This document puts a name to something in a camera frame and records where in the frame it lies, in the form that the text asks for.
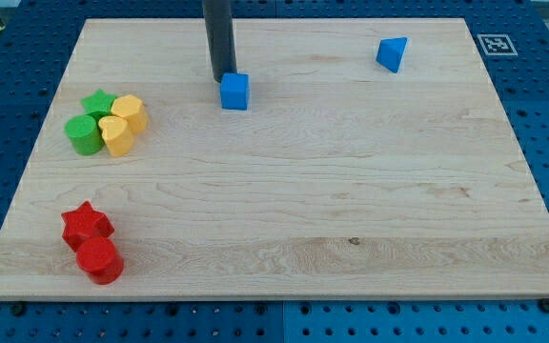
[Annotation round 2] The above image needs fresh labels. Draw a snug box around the green star block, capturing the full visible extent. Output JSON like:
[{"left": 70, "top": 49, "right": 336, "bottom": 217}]
[{"left": 80, "top": 89, "right": 117, "bottom": 122}]

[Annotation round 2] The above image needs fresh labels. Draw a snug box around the white fiducial marker tag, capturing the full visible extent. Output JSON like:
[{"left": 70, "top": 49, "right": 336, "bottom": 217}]
[{"left": 478, "top": 33, "right": 518, "bottom": 56}]

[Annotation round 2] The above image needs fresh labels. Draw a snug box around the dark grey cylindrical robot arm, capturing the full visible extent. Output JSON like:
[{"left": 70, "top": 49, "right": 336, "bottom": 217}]
[{"left": 202, "top": 0, "right": 236, "bottom": 83}]

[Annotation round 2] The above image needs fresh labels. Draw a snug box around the blue cube block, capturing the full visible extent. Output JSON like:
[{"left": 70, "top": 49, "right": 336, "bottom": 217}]
[{"left": 220, "top": 72, "right": 250, "bottom": 111}]

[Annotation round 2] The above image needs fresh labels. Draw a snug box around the red star block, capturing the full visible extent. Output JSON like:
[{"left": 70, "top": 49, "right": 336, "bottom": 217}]
[{"left": 61, "top": 201, "right": 114, "bottom": 252}]

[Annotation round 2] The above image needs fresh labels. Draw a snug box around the green cylinder block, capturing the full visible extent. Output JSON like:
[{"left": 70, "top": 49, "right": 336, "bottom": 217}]
[{"left": 64, "top": 114, "right": 104, "bottom": 155}]

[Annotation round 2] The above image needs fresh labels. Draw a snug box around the red cylinder block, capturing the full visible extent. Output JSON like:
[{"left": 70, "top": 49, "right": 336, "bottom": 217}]
[{"left": 76, "top": 236, "right": 124, "bottom": 285}]

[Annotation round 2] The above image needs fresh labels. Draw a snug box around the yellow heart block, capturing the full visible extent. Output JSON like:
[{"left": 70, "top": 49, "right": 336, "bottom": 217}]
[{"left": 98, "top": 115, "right": 134, "bottom": 157}]

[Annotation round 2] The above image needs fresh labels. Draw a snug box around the blue triangular prism block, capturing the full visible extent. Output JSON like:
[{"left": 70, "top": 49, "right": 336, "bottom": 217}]
[{"left": 376, "top": 37, "right": 408, "bottom": 73}]

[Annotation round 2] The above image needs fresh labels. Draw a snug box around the light wooden board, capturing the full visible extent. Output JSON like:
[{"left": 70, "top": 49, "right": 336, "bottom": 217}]
[{"left": 0, "top": 18, "right": 549, "bottom": 302}]

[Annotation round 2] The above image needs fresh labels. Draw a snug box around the yellow hexagon block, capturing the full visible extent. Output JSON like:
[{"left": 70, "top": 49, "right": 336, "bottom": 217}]
[{"left": 111, "top": 94, "right": 149, "bottom": 133}]

